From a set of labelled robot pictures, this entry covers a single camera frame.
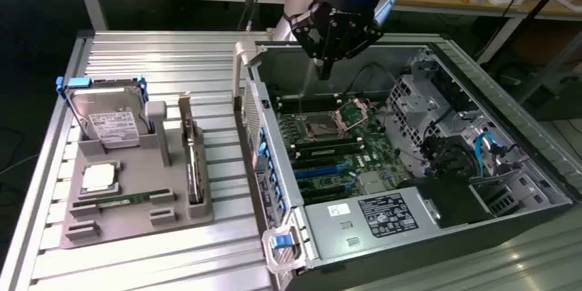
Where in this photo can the black graphics card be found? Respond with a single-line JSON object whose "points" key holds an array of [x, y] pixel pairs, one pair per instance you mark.
{"points": [[193, 154]]}

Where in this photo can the thin locking lever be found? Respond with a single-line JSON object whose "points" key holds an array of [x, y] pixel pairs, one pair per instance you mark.
{"points": [[301, 107]]}

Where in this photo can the metal socket cover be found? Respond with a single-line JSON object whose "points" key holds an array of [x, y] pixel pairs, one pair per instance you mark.
{"points": [[354, 114]]}

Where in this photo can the metal disk bay cage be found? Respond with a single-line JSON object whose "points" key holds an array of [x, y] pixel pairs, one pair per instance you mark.
{"points": [[418, 100]]}

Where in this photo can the CPU socket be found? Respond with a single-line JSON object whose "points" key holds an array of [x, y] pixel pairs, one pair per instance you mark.
{"points": [[324, 127]]}

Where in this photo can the green motherboard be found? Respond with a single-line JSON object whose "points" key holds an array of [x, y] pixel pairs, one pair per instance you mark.
{"points": [[373, 141]]}

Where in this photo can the black RAM stick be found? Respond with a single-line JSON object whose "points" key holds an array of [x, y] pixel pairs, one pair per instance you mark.
{"points": [[328, 148]]}

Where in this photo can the black fan assembly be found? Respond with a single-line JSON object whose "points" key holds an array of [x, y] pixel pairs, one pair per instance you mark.
{"points": [[448, 156]]}

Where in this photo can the silver chipset heat sink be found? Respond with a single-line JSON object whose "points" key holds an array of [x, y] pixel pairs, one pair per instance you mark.
{"points": [[373, 182]]}

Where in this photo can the hard disk blue carrier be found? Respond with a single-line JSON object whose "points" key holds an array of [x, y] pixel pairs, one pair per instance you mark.
{"points": [[109, 114]]}

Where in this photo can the grey parts rack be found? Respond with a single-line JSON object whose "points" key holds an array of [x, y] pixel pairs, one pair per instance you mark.
{"points": [[137, 175]]}

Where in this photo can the grey power supply unit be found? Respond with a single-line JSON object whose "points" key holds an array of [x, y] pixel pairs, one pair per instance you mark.
{"points": [[328, 233]]}

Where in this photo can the blue case latch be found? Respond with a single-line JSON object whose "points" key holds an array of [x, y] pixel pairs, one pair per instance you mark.
{"points": [[281, 241]]}

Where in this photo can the silver CPU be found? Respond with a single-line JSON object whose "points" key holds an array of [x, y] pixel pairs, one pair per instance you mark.
{"points": [[99, 178]]}

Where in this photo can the green RAM stick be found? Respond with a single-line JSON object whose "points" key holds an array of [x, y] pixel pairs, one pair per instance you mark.
{"points": [[123, 199]]}

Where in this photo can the open black PC case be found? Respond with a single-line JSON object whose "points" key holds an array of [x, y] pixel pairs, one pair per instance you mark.
{"points": [[500, 229]]}

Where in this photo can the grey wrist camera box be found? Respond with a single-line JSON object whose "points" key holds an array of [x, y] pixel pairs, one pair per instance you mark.
{"points": [[386, 6]]}

